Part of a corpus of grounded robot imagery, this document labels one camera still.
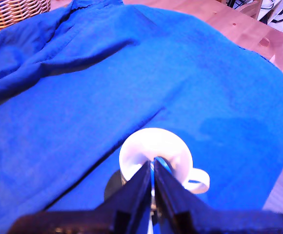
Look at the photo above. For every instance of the blue coffee capsule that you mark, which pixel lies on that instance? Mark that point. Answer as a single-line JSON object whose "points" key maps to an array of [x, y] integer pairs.
{"points": [[152, 178]]}

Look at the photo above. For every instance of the white cartoon print mug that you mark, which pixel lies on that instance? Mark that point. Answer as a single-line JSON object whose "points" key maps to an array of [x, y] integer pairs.
{"points": [[156, 141]]}

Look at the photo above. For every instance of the blue cloth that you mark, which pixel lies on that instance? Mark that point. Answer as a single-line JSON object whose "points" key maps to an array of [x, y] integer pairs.
{"points": [[107, 85]]}

